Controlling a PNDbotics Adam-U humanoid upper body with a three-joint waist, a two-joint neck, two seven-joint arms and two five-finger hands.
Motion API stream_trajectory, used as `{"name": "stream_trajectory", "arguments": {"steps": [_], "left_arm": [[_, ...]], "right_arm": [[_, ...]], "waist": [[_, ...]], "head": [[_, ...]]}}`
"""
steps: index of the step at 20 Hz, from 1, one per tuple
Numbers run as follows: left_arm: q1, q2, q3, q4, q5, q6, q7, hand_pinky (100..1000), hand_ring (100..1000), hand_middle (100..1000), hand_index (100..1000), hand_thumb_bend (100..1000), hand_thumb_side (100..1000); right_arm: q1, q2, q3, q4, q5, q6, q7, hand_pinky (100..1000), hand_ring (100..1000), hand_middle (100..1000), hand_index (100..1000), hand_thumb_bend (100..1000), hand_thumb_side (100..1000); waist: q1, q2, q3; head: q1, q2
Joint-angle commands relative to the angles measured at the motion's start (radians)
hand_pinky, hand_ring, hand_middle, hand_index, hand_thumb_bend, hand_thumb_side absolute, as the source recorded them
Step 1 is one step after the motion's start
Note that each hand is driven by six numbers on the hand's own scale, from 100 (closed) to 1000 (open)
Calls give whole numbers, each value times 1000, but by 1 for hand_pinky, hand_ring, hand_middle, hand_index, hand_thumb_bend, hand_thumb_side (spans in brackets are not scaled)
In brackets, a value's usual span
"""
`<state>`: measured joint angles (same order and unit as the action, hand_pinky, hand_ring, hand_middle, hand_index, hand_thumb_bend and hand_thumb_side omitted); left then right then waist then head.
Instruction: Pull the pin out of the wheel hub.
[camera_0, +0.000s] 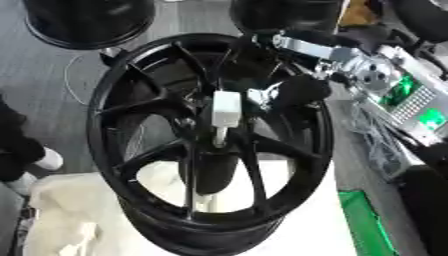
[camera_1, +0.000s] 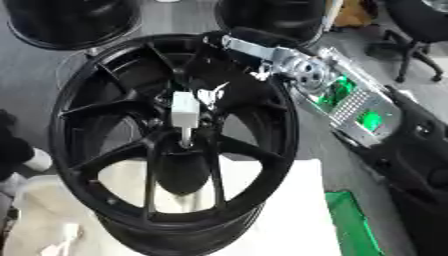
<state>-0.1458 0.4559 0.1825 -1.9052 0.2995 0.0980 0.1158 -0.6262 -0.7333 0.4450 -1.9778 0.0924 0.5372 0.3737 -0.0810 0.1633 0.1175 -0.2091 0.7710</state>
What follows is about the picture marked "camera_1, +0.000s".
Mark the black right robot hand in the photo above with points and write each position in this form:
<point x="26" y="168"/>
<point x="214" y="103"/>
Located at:
<point x="245" y="86"/>

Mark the white pin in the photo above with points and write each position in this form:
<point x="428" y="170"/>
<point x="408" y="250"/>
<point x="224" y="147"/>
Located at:
<point x="185" y="110"/>

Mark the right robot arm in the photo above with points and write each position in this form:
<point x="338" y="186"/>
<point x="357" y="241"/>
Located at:
<point x="373" y="116"/>

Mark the black round wheel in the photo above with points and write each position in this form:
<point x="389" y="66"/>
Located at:
<point x="274" y="16"/>
<point x="70" y="23"/>

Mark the black spoked wheel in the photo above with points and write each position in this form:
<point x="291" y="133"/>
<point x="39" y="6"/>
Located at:
<point x="116" y="110"/>

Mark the tan cardboard box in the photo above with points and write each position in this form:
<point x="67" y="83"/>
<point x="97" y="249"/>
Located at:
<point x="353" y="13"/>

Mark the green flat board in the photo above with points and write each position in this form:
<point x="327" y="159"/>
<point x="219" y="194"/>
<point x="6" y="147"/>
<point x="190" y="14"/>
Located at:
<point x="350" y="223"/>

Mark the black office chair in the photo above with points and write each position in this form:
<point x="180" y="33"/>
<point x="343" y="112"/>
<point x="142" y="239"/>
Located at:
<point x="417" y="23"/>

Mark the person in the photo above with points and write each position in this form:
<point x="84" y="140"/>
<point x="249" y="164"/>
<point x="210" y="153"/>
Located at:
<point x="14" y="150"/>

